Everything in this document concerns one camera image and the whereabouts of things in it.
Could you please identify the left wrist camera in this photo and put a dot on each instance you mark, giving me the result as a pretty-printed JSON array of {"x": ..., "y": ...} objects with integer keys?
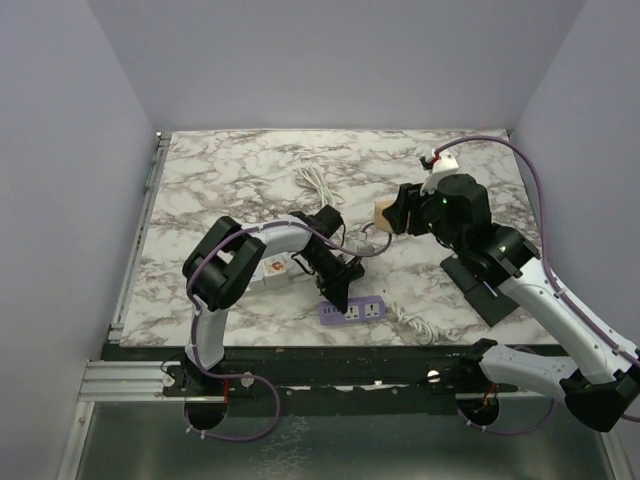
[{"x": 358, "y": 247}]

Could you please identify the black flat pad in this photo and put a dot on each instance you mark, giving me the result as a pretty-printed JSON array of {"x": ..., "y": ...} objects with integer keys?
[{"x": 491, "y": 305}]

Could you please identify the purple power strip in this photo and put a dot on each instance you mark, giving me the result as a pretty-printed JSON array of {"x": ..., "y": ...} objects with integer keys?
[{"x": 359, "y": 309}]

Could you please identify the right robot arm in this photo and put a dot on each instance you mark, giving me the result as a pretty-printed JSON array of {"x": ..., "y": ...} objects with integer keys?
[{"x": 598, "y": 379}]

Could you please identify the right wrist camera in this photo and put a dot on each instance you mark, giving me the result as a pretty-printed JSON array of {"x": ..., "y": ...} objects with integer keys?
[{"x": 437, "y": 166}]

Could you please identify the beige cube socket adapter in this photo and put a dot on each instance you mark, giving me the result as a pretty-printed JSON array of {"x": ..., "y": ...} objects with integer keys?
[{"x": 379, "y": 219}]

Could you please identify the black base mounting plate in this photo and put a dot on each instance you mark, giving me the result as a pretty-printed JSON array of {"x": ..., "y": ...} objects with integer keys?
[{"x": 319, "y": 381}]

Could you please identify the aluminium frame rail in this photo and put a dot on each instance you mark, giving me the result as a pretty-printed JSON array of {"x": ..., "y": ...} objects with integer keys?
[{"x": 111, "y": 381}]

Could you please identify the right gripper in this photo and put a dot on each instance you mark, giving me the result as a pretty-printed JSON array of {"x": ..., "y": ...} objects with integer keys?
[{"x": 412, "y": 199}]

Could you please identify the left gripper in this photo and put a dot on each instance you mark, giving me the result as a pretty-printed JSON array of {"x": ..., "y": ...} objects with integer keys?
[{"x": 338, "y": 282}]

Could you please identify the white cube socket adapter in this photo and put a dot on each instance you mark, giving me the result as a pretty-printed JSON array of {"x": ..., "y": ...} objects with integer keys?
[{"x": 275, "y": 272}]

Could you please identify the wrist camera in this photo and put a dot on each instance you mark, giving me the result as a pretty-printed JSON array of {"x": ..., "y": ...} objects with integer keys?
[
  {"x": 437, "y": 166},
  {"x": 358, "y": 247}
]

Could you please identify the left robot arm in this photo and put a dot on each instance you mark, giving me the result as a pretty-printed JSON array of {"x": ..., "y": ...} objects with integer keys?
[{"x": 220, "y": 268}]

